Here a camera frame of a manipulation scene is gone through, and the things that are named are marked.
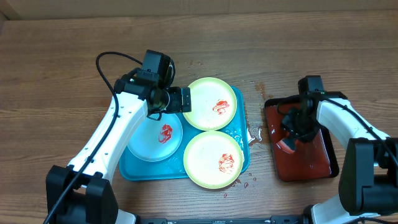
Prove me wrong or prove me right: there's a light blue plate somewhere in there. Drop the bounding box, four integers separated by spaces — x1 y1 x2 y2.
127 114 183 162

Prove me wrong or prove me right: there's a green plate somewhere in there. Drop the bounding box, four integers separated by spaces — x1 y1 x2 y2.
183 131 244 189
183 77 238 131

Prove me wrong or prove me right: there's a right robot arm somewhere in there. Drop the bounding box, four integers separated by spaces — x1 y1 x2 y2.
277 76 397 223

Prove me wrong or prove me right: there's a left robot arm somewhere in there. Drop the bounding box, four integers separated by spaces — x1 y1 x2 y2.
44 70 191 223

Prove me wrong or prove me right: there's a dark red tray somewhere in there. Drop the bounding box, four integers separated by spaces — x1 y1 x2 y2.
264 96 340 182

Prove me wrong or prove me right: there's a teal plastic tray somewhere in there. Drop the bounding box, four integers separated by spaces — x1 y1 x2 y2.
119 86 250 181

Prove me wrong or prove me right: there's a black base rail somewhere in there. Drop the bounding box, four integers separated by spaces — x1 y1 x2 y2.
136 215 312 224

